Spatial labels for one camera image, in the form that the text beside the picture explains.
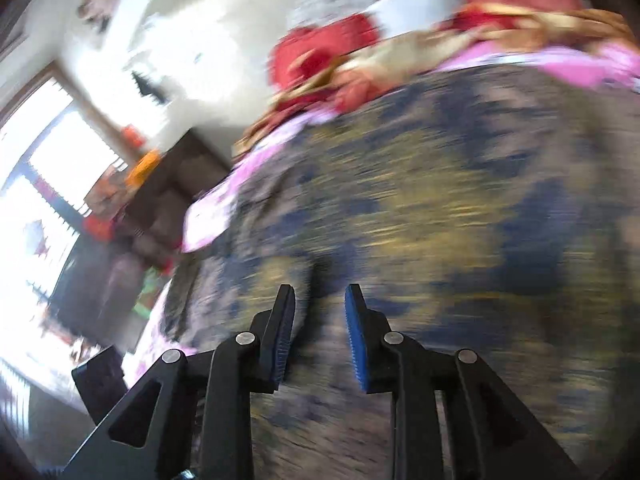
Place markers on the red ruffled pillow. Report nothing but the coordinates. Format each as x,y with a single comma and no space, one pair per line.
306,51

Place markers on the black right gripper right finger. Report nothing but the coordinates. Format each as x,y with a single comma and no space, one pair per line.
448,410

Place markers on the red gold satin quilt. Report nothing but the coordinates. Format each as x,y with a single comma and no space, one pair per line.
364,75

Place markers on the window with frame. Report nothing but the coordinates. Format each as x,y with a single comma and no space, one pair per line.
53,149

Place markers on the pink penguin blanket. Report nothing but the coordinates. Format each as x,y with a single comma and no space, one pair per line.
610,61

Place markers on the batik floral patterned garment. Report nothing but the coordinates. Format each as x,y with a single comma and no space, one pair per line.
495,208

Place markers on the dark wooden nightstand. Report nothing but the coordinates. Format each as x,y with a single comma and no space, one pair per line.
165,199

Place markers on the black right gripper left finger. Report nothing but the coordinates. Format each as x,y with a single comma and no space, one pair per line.
188,417

